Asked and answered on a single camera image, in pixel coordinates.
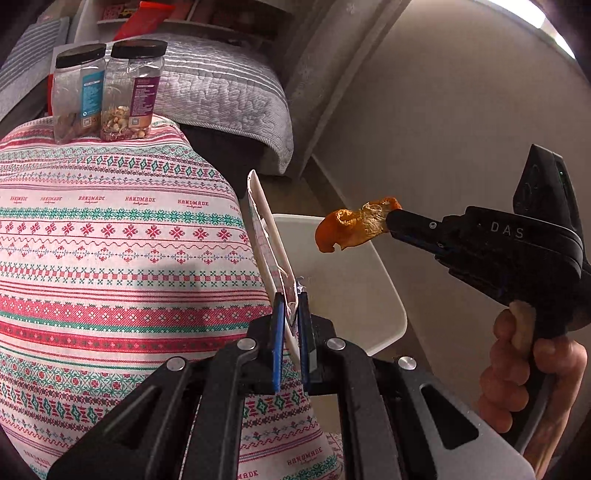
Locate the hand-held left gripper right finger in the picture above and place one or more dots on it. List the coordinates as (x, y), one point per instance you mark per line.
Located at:
(304, 341)

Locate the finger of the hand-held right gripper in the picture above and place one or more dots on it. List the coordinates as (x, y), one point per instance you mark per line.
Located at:
(418, 239)
(415, 220)

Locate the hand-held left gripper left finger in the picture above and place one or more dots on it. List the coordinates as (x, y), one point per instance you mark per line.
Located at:
(278, 341)

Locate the white plastic waste bin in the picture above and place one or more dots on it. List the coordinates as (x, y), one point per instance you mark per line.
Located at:
(351, 286)

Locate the orange peel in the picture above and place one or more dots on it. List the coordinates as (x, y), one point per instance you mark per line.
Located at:
(341, 226)

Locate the person's right forearm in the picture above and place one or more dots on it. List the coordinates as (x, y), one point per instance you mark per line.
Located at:
(551, 438)

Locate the person's right hand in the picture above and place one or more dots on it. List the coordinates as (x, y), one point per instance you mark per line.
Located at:
(503, 369)

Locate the patterned red green tablecloth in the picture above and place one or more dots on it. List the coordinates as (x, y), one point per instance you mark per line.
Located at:
(115, 277)

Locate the grey quilted bed cover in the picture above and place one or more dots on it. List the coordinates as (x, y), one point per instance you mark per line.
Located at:
(217, 78)

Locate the purple label plastic jar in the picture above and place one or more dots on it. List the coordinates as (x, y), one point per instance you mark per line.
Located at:
(134, 92)

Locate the blue label plastic jar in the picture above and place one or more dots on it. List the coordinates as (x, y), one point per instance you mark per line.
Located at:
(78, 92)

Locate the red packet on shelf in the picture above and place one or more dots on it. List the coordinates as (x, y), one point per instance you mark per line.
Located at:
(138, 18)

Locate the grey striped sofa cover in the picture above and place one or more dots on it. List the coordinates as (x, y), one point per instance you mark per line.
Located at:
(27, 60)

